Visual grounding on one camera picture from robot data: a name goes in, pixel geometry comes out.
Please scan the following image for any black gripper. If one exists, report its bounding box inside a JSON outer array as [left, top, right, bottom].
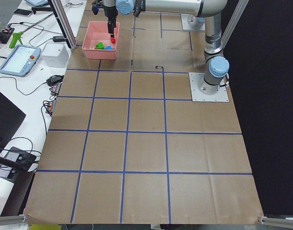
[[104, 6, 118, 38]]

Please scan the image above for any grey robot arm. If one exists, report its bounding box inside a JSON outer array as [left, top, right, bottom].
[[92, 0, 227, 36], [198, 13, 230, 95]]

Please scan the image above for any green handled reach grabber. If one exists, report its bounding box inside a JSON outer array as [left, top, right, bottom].
[[9, 31, 23, 49]]

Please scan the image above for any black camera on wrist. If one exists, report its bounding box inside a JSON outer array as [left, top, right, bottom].
[[91, 0, 103, 15]]

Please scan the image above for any white square device box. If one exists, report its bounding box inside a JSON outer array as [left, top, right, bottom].
[[41, 43, 69, 68]]

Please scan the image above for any green toy block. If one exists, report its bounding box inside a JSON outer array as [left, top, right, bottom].
[[95, 42, 105, 50]]

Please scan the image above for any black power adapter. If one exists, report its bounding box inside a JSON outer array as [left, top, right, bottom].
[[52, 35, 66, 43]]

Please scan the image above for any aluminium frame post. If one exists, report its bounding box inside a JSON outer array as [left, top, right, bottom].
[[48, 0, 77, 50]]

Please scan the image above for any blue teach pendant tablet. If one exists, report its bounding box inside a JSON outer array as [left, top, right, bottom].
[[0, 45, 41, 77]]

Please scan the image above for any pink plastic box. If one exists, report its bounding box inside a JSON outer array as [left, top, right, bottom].
[[82, 21, 120, 60]]

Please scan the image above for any blue three-stud toy block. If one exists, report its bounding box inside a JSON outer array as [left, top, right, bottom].
[[104, 46, 113, 50]]

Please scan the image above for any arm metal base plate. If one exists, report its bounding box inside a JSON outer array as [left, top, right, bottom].
[[181, 14, 205, 32], [189, 72, 229, 103]]

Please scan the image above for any red toy block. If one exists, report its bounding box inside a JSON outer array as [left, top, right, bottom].
[[111, 37, 116, 44]]

